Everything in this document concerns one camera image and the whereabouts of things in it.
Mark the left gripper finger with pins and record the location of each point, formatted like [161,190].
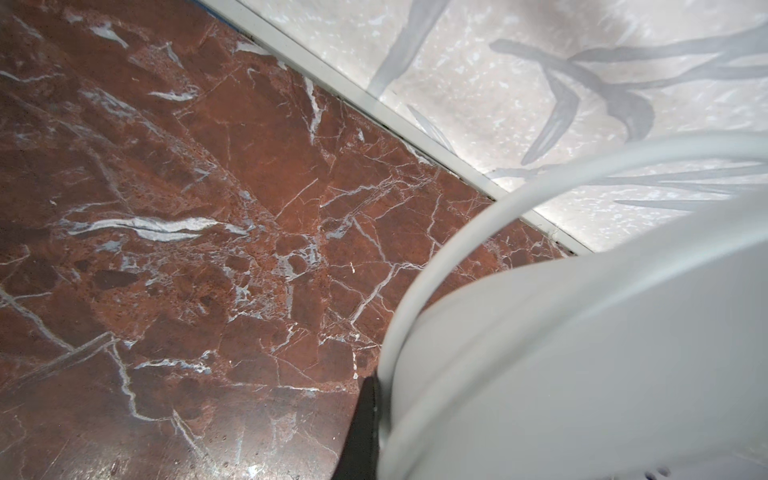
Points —
[359,457]

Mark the white headphones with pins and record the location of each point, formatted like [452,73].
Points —
[646,361]

